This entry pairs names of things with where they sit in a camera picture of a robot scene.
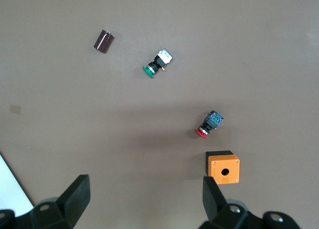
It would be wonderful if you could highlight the dark red capacitor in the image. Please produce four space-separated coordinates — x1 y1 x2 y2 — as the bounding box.
93 29 116 54

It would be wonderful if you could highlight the white drawer cabinet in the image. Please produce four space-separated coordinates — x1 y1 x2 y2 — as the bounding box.
0 151 35 217

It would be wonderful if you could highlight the orange button enclosure box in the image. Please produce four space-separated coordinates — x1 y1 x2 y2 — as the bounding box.
205 150 241 185

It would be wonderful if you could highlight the green push button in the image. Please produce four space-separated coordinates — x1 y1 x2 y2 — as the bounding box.
142 48 173 79

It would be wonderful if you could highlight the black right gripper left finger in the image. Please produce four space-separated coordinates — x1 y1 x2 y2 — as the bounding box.
0 174 91 229

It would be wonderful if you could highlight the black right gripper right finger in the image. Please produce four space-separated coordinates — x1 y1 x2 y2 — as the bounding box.
199 176 300 229

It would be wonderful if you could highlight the red push button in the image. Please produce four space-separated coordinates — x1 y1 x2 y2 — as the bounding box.
194 110 225 140

